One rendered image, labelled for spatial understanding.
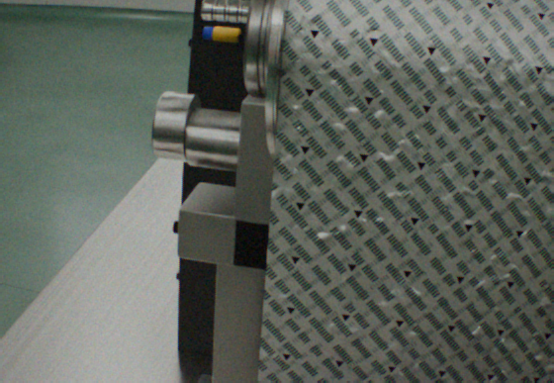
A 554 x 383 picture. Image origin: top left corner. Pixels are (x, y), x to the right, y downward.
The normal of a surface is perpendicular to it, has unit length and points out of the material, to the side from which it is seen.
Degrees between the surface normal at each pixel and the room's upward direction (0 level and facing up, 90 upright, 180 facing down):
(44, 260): 0
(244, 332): 90
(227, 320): 90
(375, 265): 90
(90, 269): 0
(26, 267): 0
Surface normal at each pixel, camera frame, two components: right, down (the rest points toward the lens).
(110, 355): 0.07, -0.94
